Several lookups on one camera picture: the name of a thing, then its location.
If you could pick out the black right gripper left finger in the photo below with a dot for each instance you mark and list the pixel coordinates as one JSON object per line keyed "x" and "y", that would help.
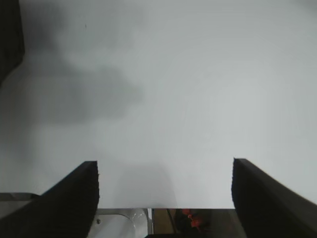
{"x": 62, "y": 210}

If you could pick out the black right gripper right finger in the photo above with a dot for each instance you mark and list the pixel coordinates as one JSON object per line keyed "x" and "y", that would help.
{"x": 272, "y": 210}

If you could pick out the dark brown wicker basket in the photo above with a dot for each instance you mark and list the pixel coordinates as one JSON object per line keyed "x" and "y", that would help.
{"x": 10, "y": 29}

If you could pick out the small red plastic object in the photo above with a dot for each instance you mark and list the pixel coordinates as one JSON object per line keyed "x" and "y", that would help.
{"x": 195, "y": 219}

